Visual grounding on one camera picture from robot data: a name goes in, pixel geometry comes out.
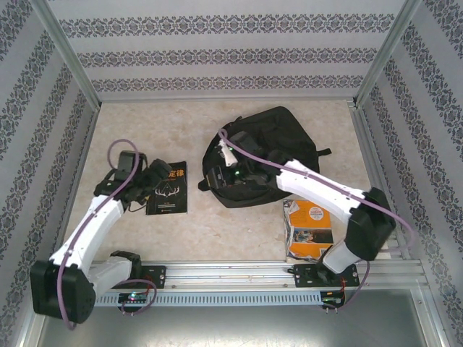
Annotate black backpack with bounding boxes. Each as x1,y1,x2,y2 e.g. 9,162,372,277
197,106,332,209

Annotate black Murphy's law book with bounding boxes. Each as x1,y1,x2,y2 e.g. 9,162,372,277
145,160,190,217

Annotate orange geography book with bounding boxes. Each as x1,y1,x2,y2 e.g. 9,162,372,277
283,198,334,265

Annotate small circuit board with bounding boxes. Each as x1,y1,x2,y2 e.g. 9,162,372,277
118,291,150,304
320,290,347,305

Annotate grey metal panel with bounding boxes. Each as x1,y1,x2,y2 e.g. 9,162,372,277
34,305,444,347

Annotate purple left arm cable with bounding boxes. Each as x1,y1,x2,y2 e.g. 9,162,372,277
57,138,158,330

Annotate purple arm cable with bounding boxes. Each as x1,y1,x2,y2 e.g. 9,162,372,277
57,138,158,330
218,129,417,315

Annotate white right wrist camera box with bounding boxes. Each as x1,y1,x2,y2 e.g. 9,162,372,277
216,140,238,168

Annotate aluminium frame rail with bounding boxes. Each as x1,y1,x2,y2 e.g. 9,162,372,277
347,100,420,261
50,104,102,263
99,94,357,104

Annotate thin black cable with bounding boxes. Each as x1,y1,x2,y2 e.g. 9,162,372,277
127,201,150,215

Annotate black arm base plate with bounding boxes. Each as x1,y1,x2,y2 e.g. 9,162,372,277
294,263,361,288
137,265,167,290

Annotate wide aluminium mounting rail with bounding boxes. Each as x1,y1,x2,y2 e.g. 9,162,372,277
90,262,424,290

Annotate aluminium frame post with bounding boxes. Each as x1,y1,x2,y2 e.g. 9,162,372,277
352,0,422,108
30,0,103,109

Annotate grey slotted cable duct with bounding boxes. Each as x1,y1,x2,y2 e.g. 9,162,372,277
93,291,323,307

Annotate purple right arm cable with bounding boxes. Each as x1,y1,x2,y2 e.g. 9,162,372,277
218,129,417,315

